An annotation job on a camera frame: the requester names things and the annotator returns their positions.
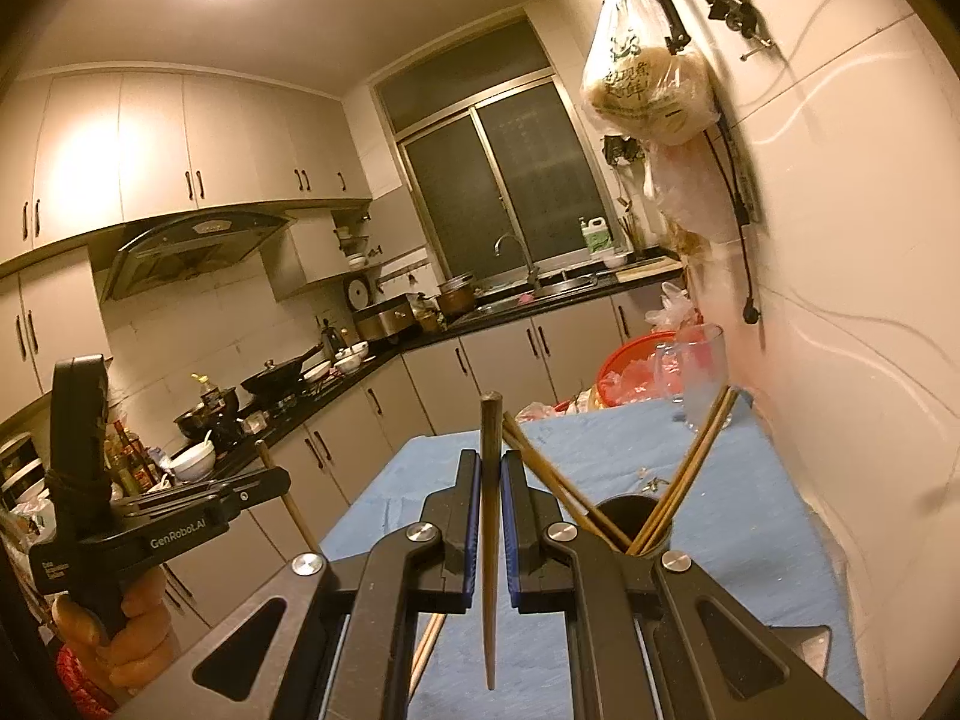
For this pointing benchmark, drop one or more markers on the range hood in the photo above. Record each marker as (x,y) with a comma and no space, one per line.
(187,247)

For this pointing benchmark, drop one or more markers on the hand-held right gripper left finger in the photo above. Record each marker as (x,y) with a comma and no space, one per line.
(471,525)

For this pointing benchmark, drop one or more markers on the kitchen window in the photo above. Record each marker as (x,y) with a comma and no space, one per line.
(450,180)

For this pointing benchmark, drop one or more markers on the dark kettle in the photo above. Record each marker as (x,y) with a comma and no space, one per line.
(331,335)

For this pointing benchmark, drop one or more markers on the person's left hand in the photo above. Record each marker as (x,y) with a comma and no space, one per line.
(146,622)

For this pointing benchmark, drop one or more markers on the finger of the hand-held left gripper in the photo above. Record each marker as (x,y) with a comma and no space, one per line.
(225,487)

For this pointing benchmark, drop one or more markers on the small white bowl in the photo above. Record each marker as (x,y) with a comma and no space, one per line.
(616,261)

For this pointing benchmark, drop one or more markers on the white plastic bag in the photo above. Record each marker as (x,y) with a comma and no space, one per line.
(675,307)

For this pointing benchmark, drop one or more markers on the beige upper cabinets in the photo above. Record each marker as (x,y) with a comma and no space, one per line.
(150,150)

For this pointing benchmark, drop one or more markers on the silver countertop appliance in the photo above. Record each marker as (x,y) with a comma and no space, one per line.
(382,322)

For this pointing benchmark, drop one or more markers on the beige lower cabinets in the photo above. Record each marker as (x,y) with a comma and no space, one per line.
(495,360)

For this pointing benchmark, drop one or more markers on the blue table cloth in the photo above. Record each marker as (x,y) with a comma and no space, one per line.
(750,540)

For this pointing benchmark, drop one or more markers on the black stove pot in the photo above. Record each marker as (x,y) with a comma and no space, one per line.
(210,414)

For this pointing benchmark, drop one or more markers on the cluster of condiment bottles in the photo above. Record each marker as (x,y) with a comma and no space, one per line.
(131,461)

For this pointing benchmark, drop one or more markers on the wooden chopstick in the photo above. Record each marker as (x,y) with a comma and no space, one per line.
(592,511)
(702,457)
(429,645)
(556,496)
(491,465)
(688,457)
(301,523)

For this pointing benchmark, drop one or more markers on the clear glass mug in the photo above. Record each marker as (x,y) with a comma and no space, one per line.
(701,382)

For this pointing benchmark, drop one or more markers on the red plastic basin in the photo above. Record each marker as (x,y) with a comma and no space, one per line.
(622,360)

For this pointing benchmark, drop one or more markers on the chrome faucet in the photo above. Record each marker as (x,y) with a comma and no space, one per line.
(534,270)

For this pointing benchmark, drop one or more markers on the wall shelf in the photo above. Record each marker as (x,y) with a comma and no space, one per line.
(352,240)

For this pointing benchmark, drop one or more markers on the hanging bag of bread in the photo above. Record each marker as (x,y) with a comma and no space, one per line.
(645,90)

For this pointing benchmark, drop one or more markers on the black utensil cup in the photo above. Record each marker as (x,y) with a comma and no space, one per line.
(661,523)

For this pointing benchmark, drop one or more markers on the beige cabinets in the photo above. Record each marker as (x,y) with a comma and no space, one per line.
(150,150)
(495,360)

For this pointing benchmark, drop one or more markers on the green label bottle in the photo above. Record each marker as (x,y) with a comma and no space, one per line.
(598,240)

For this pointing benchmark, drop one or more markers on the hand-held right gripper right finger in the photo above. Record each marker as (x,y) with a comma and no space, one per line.
(514,525)

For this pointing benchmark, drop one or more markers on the steel sink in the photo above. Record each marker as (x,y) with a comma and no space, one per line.
(540,296)

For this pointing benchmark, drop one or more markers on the hanging clear plastic bag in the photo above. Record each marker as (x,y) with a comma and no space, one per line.
(690,187)

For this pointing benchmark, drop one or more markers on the white bowl with spoon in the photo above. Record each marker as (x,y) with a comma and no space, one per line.
(193,463)

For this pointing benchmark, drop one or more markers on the black kitchen countertop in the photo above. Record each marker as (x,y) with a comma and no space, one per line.
(420,337)

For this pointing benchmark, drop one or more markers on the black wok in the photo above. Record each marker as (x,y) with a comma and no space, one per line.
(274,379)

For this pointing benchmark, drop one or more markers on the wooden cutting board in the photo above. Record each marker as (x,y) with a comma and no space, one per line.
(656,267)

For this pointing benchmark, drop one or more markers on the brown cooking pot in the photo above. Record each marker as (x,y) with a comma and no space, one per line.
(455,300)

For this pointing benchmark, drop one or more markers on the snack packet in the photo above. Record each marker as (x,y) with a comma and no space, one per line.
(541,411)

